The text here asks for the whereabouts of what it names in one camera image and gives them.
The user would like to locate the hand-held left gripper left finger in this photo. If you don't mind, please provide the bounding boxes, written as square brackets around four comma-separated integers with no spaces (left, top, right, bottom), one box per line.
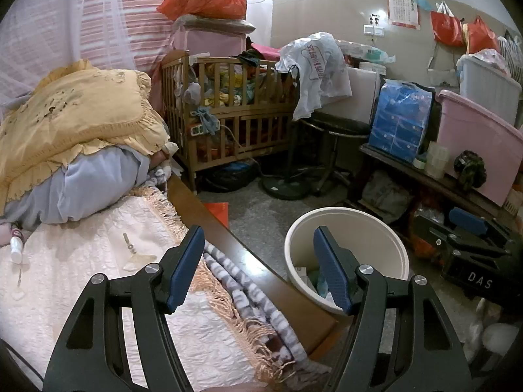
[43,224,206,392]

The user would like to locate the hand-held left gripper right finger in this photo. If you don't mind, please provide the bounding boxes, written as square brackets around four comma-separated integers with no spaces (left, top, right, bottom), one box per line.
[312,225,475,392]

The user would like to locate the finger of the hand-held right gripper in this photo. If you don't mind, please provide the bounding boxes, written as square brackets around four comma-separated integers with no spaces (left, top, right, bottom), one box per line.
[413,214,511,263]
[449,207,511,238]

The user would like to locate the beige plastic bin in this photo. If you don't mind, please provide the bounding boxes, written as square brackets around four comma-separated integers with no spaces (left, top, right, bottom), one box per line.
[284,207,410,317]

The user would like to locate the dark knitted item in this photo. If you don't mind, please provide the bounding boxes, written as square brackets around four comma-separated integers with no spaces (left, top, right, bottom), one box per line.
[453,150,487,192]

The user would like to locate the white cloth bundle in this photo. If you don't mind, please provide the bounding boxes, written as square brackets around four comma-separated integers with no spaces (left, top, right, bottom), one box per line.
[468,298,523,360]

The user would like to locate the red paper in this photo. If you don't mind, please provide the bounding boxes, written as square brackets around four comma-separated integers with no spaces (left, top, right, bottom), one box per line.
[203,202,230,226]

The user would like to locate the clear plastic container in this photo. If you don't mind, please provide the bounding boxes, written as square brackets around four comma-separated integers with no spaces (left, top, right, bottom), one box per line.
[425,141,450,179]

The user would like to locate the grey striped blanket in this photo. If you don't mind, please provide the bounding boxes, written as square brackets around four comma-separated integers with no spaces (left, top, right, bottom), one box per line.
[147,167,311,364]

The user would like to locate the pink storage bin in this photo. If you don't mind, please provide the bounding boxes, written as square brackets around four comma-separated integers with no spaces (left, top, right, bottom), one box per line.
[435,89,523,207]

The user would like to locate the grey plastic bag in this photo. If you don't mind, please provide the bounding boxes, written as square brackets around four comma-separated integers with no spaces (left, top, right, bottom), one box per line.
[362,171,414,224]

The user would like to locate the black fan base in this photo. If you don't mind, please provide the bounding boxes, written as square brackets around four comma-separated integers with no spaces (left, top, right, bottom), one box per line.
[261,167,323,201]

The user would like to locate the dark wooden bench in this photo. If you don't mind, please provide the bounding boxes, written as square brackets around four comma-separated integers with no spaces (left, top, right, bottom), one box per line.
[360,143,523,229]

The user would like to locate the dark bag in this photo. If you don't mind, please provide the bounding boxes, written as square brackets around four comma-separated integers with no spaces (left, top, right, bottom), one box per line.
[204,163,262,192]

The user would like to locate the blue tissue multipack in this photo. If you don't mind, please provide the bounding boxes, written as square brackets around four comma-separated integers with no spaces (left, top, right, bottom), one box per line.
[368,78,436,165]

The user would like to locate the grey blue quilt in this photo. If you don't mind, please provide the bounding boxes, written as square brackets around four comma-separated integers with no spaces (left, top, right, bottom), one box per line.
[0,145,152,229]

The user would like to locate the white storage bin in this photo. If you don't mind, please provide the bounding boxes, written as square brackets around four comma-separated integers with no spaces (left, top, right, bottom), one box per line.
[458,51,521,125]

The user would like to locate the black round stool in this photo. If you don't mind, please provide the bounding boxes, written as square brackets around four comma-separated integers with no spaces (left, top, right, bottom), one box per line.
[300,110,370,197]

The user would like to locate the blue cloth strip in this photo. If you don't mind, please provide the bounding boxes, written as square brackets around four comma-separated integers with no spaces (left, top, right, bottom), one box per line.
[192,106,221,135]

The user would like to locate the white bottle with pink cap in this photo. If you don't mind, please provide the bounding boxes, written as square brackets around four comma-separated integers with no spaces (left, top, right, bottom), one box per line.
[10,229,26,263]

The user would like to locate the wooden baby crib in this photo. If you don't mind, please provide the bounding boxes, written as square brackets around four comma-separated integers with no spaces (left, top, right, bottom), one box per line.
[160,49,301,194]

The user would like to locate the red hanging bag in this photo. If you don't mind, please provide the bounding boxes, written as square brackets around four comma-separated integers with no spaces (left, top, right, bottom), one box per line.
[466,15,502,55]
[430,1,465,47]

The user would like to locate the yellow frilled pillow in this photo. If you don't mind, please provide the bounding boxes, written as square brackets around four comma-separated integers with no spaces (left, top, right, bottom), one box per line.
[0,59,171,213]

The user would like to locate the white printed plastic bag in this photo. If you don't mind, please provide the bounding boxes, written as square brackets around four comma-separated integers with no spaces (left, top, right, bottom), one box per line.
[276,32,353,121]

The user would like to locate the pink storage box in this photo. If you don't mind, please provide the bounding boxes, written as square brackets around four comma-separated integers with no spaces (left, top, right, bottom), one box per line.
[169,14,256,66]

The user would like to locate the pink striped curtain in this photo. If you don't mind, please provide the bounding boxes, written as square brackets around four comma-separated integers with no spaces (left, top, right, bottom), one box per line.
[77,0,246,86]

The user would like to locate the white mosquito net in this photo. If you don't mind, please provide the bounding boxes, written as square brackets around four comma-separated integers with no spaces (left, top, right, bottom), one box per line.
[0,0,123,103]

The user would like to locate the wooden bed frame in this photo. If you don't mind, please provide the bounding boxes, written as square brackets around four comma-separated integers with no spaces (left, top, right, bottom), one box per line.
[165,173,352,356]

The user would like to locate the black cable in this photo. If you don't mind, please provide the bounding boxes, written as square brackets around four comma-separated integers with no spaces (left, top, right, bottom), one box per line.
[0,341,42,380]

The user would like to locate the red bordered wall poster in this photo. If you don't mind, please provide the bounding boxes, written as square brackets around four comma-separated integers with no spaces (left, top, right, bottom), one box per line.
[386,0,421,30]

